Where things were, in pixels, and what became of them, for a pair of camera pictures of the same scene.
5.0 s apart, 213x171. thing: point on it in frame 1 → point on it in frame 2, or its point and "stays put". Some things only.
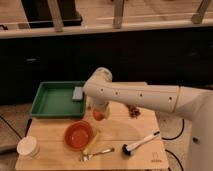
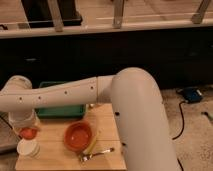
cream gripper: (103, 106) → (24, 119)
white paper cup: (28, 147) stays put
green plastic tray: (54, 100) stays put
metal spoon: (86, 157) stays put
